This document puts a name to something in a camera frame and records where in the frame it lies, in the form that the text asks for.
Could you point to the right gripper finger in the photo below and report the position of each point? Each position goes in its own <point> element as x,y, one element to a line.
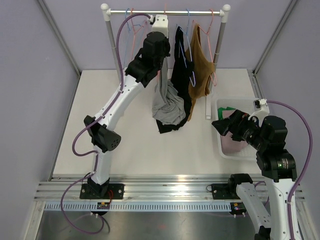
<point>236,137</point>
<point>224,126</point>

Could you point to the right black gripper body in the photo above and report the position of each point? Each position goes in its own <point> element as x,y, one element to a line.
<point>247,128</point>

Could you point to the green tank top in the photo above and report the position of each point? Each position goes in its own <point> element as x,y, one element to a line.
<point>225,112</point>

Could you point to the pink tank top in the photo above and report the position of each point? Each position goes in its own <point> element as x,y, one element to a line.
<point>230,146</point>

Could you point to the grey tank top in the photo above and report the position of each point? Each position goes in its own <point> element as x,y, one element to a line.
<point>167,106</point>

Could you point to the light blue hanger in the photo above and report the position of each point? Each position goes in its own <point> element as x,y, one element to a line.
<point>127,37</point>

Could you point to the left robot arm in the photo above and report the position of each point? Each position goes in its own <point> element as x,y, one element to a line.
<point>101,127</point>

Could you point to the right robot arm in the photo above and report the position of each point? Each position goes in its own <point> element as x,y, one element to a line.
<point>278,167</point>

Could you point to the pink hanger with brown top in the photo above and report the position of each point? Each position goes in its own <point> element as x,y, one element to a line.
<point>207,33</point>

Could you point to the brown tank top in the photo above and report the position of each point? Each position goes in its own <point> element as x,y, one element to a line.
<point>203,69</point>

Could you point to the black tank top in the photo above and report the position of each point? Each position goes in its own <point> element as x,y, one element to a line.
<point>180,78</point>

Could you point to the blue hanger with black top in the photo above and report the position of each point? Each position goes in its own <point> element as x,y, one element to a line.
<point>192,78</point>

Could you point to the white plastic basket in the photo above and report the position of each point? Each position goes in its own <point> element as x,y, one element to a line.
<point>246,105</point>

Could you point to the white and metal clothes rack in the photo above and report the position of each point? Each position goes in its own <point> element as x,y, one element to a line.
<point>222,13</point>

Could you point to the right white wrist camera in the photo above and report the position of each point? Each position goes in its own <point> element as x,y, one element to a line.
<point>261,109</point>

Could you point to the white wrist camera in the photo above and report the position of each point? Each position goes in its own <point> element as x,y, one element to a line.
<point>153,28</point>
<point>261,109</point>

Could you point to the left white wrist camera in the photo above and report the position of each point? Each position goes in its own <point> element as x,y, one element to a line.
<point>153,28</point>

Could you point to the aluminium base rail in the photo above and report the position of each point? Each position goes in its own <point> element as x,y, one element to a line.
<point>142,188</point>

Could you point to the white slotted cable duct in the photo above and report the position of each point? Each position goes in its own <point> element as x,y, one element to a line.
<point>119,206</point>

